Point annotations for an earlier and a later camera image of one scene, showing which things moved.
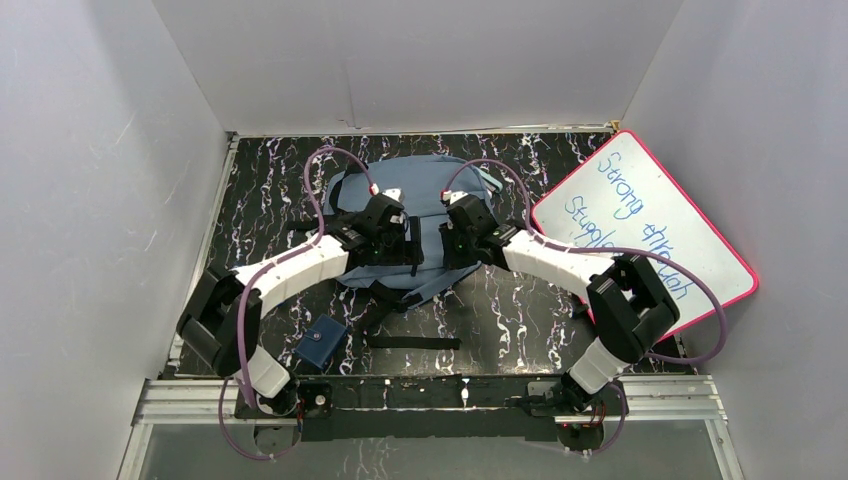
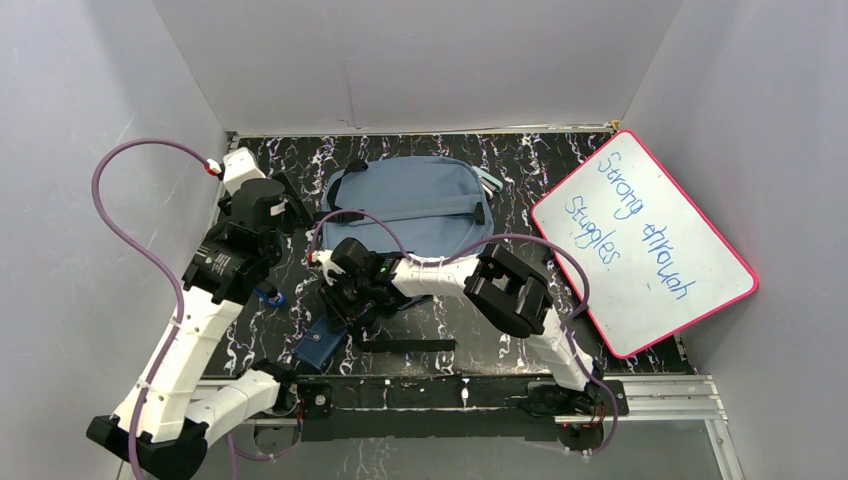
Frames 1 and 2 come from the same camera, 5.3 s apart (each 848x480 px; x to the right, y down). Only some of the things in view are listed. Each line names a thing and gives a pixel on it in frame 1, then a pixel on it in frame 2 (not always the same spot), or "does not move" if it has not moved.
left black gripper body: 403,245 → 291,201
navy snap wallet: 321,340 does not move
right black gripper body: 458,248 → 348,296
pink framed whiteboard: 626,201 does not move
